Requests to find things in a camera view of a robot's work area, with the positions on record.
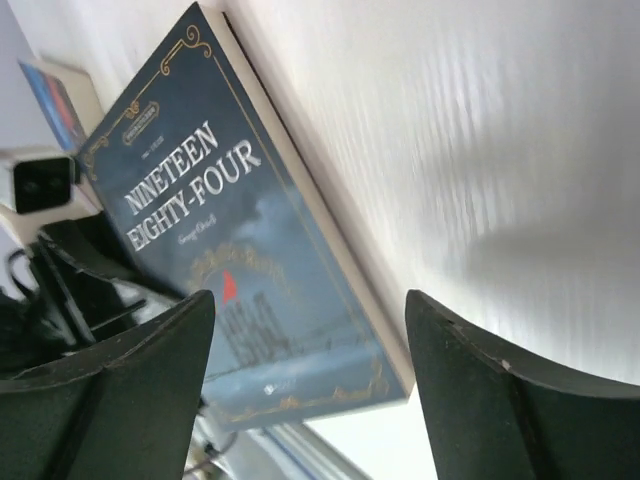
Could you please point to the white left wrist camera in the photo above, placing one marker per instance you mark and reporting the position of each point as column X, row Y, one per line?
column 34, row 180

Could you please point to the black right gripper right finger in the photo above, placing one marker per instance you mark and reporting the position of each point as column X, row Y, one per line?
column 494, row 410

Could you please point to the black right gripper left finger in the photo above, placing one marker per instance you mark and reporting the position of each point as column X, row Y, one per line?
column 123, row 408

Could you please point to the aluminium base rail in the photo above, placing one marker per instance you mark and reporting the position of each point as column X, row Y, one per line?
column 288, row 451

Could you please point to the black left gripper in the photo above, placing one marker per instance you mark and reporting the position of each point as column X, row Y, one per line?
column 79, row 288

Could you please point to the blue Jane Eyre book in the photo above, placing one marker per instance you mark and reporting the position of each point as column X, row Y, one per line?
column 67, row 99

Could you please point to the dark blue book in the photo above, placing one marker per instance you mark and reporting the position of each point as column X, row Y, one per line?
column 206, row 191

